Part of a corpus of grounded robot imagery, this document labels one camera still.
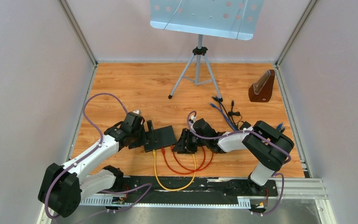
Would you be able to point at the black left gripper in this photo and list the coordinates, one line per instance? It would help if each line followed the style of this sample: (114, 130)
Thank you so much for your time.
(141, 143)

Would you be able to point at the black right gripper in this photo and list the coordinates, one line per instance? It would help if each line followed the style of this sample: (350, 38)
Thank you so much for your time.
(182, 143)

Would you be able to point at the black spare switch box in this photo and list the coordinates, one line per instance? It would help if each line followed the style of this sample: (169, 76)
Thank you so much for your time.
(165, 136)

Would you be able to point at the brown wooden metronome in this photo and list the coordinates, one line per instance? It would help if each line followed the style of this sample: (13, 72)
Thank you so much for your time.
(261, 91)

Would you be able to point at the light blue music stand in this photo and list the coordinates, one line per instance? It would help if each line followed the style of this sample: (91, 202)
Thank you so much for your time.
(231, 19)

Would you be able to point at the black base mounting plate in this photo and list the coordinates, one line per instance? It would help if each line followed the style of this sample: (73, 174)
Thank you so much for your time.
(184, 190)

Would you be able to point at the aluminium frame rail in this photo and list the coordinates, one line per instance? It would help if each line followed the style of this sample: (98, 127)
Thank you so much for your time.
(288, 188)

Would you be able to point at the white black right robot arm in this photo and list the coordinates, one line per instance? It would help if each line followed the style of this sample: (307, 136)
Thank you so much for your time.
(267, 144)

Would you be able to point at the black power adapter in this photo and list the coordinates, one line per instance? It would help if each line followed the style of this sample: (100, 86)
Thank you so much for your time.
(239, 125)

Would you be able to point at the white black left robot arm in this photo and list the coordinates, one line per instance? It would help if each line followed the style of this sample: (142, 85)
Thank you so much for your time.
(86, 164)

